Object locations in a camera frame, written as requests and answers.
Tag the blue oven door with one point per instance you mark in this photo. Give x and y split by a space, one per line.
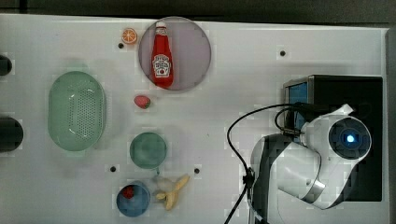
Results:
297 102

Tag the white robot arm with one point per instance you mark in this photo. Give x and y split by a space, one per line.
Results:
315 170

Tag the black toaster oven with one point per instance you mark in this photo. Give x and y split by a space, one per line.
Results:
365 96

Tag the red strawberry toy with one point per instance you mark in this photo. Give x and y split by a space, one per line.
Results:
142 101

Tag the green cup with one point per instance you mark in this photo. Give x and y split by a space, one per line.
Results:
148 151

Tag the grey round plate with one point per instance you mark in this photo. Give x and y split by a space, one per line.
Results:
190 49

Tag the red ketchup bottle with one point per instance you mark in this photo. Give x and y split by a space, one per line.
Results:
161 58

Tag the peeled banana toy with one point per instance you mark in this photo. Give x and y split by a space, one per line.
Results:
169 190

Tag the orange slice toy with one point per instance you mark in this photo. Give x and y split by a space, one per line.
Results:
129 36

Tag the small red fruit toy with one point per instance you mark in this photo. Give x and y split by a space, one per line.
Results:
128 192

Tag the blue cup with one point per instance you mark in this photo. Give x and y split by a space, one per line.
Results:
136 206

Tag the green oval colander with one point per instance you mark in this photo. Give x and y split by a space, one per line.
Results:
77 111

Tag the black frying pan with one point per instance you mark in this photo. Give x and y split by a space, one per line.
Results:
11 134

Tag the black round pot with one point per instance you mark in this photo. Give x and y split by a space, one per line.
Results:
5 65

